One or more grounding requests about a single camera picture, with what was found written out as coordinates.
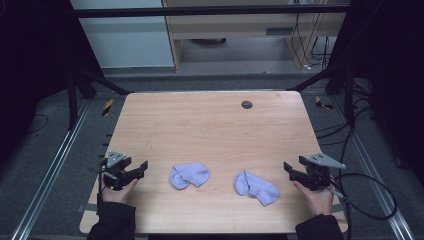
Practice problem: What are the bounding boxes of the black curtain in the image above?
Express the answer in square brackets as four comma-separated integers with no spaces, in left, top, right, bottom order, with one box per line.
[0,0,105,168]
[328,0,424,186]

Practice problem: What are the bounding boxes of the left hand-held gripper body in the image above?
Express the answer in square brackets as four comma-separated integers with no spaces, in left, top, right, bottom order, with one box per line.
[100,150,134,192]

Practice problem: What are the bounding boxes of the light purple sock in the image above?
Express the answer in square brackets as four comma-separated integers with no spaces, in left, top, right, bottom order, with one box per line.
[233,170,281,207]
[168,162,211,191]

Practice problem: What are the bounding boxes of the aluminium floor rail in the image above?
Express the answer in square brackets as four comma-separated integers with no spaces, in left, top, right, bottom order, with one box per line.
[9,99,92,240]
[332,96,416,240]

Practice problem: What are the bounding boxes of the grey cable plug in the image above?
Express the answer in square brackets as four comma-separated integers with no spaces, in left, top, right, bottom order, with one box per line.
[329,188,349,203]

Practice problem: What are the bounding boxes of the black floor cables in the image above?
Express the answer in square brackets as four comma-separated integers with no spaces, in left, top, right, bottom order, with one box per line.
[314,81,374,147]

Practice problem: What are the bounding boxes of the black looped gripper cable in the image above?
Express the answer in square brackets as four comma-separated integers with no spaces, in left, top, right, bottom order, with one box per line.
[328,126,398,240]

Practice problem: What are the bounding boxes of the person's left hand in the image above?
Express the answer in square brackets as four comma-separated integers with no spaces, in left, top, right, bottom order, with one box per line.
[101,178,139,205]

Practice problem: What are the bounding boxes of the light wooden desk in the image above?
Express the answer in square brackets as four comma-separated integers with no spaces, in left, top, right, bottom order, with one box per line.
[162,0,352,73]

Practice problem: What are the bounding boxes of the white cabinet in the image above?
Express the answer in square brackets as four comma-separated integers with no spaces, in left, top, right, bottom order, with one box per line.
[70,0,176,70]

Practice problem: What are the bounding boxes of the black upright frame post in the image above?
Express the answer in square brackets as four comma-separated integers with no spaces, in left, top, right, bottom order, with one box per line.
[66,71,80,131]
[344,66,355,128]

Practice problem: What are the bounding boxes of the yellow black hazard tape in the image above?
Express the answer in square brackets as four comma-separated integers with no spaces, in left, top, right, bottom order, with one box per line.
[101,98,115,117]
[315,95,334,111]

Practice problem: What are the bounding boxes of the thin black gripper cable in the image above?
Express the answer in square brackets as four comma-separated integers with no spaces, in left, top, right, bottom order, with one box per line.
[89,159,108,205]

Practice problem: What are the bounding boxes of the bundle of hanging desk cables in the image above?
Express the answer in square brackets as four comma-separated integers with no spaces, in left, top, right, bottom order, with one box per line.
[290,13,332,71]

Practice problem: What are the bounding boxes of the black horizontal frame bar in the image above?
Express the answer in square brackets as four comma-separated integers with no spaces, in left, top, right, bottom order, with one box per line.
[71,4,351,19]

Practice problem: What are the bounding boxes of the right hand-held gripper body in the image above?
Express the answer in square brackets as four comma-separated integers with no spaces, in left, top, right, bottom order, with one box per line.
[299,152,347,192]

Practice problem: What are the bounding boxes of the black diagonal frame strut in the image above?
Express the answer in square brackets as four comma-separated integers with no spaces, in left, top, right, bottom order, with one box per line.
[287,64,338,93]
[76,66,133,96]

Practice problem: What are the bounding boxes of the person's right hand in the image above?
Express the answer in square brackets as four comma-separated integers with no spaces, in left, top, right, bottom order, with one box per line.
[293,181,334,217]

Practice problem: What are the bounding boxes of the thin black floor cable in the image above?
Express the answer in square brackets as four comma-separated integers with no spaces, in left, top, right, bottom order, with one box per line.
[27,114,50,135]

